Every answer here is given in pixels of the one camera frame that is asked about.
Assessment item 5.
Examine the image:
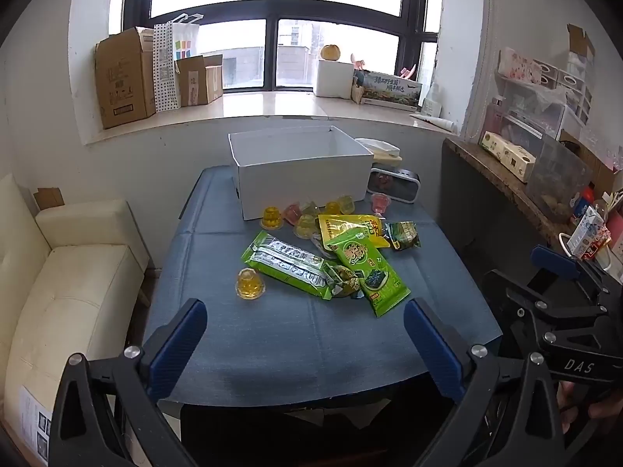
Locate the polka dot paper bag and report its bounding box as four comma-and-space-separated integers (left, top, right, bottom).
153, 12, 201, 114

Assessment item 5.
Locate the white green carton box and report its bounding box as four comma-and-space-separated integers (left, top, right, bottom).
478, 131, 536, 183

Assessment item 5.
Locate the person's right hand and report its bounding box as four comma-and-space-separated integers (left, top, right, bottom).
556, 380, 609, 436

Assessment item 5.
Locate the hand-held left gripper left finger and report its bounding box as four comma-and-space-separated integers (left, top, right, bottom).
49, 298, 208, 467

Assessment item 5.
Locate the green seaweed snack packet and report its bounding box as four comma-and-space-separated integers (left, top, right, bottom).
325, 226, 412, 318

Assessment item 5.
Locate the white printed carton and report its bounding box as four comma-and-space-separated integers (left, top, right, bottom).
19, 384, 54, 465

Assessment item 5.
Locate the black window frame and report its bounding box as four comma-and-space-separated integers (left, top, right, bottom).
109, 0, 446, 93

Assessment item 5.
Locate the pink floral box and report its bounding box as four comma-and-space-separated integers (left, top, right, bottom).
496, 47, 543, 86

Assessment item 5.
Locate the white tube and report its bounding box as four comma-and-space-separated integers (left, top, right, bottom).
410, 113, 458, 133

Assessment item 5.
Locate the clear plastic bin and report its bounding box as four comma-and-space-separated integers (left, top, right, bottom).
526, 133, 593, 222

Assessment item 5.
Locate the white milk carton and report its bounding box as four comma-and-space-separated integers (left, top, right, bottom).
567, 205, 611, 260

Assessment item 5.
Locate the white digital clock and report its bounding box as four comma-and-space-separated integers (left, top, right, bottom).
366, 166, 421, 204

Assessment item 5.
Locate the large brown cardboard box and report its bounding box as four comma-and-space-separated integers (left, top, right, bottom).
95, 26, 157, 130

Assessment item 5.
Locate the cream leather sofa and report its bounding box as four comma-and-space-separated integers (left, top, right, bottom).
0, 172, 151, 448

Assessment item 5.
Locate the white cardboard box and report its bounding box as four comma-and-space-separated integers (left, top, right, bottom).
228, 125, 375, 221

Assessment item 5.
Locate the yellow snack packet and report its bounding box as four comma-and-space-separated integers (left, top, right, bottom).
317, 213, 391, 250

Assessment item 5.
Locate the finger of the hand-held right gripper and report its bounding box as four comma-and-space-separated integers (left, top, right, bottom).
481, 269, 605, 352
530, 244, 623, 303

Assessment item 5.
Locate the small brown cardboard piece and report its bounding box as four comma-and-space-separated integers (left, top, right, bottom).
33, 187, 65, 210

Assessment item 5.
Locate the long green silver snack packet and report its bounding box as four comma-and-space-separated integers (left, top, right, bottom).
242, 230, 336, 301

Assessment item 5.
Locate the clear plastic drawer unit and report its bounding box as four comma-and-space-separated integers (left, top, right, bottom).
482, 78, 580, 149

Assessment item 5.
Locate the brown cardboard flap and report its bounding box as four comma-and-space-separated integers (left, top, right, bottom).
567, 23, 595, 59

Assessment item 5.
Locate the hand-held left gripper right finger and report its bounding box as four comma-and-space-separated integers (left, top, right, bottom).
403, 298, 568, 467

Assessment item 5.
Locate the small brown cardboard box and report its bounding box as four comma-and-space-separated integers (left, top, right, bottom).
174, 53, 225, 108

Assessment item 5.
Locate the white foam box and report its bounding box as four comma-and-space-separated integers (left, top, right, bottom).
313, 58, 355, 99

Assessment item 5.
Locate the wooden side shelf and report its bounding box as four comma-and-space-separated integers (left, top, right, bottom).
444, 136, 575, 249

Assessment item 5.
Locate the long landscape printed box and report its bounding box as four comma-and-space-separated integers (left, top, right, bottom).
360, 70, 423, 110

